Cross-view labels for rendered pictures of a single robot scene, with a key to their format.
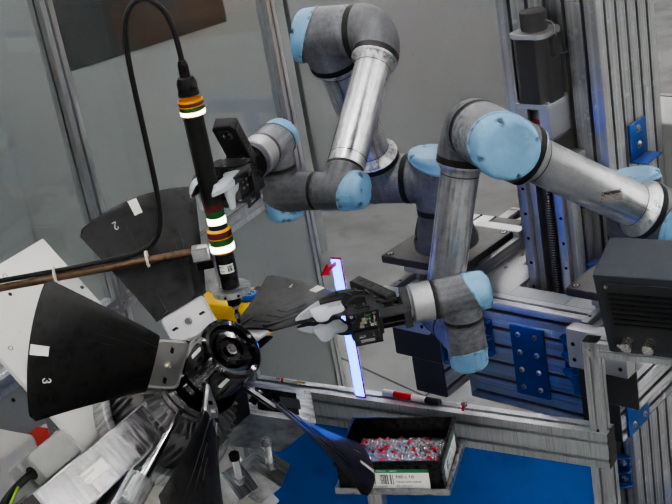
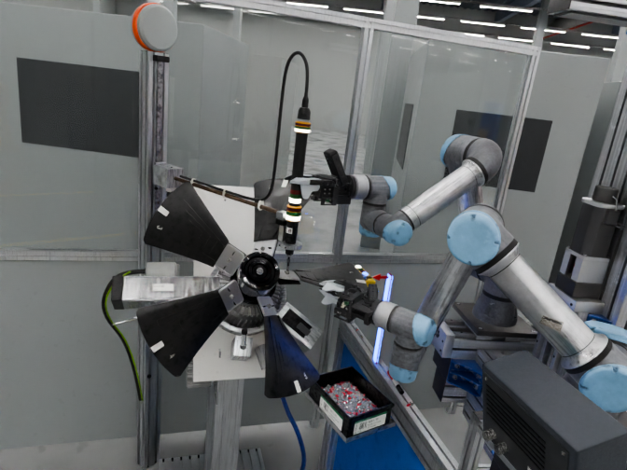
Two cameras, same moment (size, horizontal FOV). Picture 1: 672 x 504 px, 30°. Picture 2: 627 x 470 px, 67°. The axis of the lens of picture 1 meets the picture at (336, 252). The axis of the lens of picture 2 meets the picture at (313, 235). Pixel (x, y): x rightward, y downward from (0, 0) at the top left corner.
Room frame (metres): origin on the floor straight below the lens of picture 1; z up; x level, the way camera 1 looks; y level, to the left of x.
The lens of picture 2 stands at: (1.06, -0.68, 1.73)
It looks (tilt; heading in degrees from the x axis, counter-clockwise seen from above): 17 degrees down; 38
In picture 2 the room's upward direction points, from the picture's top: 7 degrees clockwise
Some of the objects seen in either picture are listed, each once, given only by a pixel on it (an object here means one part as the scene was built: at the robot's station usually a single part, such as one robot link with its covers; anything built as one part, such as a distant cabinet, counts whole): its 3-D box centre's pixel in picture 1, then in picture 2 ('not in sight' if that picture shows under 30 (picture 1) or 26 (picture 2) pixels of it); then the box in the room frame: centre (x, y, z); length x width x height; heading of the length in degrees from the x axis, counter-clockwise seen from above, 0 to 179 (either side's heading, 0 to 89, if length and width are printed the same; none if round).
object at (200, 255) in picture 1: (221, 268); (288, 229); (2.08, 0.21, 1.33); 0.09 x 0.07 x 0.10; 91
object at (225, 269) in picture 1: (209, 187); (297, 179); (2.08, 0.20, 1.49); 0.04 x 0.04 x 0.46
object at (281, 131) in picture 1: (272, 144); (377, 188); (2.34, 0.08, 1.46); 0.11 x 0.08 x 0.09; 156
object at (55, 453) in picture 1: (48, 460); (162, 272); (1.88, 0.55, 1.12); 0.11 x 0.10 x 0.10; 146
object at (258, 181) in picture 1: (239, 175); (332, 188); (2.19, 0.15, 1.46); 0.12 x 0.08 x 0.09; 156
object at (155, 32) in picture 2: not in sight; (154, 28); (2.07, 0.92, 1.88); 0.17 x 0.15 x 0.16; 146
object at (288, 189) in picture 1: (289, 191); (374, 219); (2.33, 0.07, 1.36); 0.11 x 0.08 x 0.11; 62
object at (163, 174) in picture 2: not in sight; (167, 175); (2.07, 0.82, 1.37); 0.10 x 0.07 x 0.08; 91
